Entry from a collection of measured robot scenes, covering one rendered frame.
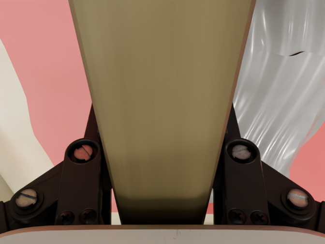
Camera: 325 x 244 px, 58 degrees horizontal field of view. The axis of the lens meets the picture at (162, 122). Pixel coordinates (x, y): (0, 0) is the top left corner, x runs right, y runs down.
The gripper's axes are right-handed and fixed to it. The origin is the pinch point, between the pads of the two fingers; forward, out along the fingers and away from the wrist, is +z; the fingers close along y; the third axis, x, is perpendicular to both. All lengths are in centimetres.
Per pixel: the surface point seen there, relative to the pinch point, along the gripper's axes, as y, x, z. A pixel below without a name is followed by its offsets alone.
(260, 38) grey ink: 5.3, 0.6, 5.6
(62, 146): -7.9, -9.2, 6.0
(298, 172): 12.0, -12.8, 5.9
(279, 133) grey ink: 8.3, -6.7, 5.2
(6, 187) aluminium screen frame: -14.4, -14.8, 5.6
